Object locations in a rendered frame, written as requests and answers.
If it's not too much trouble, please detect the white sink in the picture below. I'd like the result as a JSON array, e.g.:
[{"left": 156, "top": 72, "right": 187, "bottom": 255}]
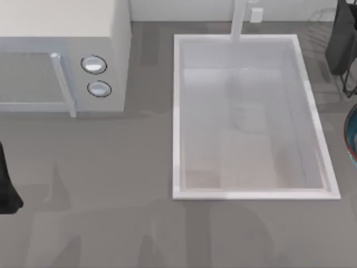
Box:
[{"left": 172, "top": 33, "right": 341, "bottom": 201}]

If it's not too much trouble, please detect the pale microwave oven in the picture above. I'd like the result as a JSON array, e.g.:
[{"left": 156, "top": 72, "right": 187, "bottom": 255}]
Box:
[{"left": 0, "top": 0, "right": 132, "bottom": 114}]

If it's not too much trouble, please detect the small microwave knob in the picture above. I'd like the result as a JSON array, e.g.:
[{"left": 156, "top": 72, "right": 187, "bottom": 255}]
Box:
[{"left": 86, "top": 80, "right": 113, "bottom": 99}]

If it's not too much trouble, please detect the large microwave knob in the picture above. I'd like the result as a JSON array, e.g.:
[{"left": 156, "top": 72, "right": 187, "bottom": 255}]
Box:
[{"left": 80, "top": 55, "right": 108, "bottom": 75}]

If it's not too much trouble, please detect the tall white tap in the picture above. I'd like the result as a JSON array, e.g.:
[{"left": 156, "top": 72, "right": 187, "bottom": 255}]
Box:
[{"left": 230, "top": 0, "right": 247, "bottom": 43}]

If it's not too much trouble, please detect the blue bowl with red rim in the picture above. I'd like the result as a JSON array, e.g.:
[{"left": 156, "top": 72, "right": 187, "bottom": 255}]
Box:
[{"left": 343, "top": 103, "right": 357, "bottom": 169}]

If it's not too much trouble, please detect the microwave door handle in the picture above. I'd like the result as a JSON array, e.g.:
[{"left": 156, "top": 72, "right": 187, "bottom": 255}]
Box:
[{"left": 49, "top": 52, "right": 78, "bottom": 118}]

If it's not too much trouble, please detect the white wall socket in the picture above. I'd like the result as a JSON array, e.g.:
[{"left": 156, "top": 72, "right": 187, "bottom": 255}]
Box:
[{"left": 250, "top": 7, "right": 263, "bottom": 23}]

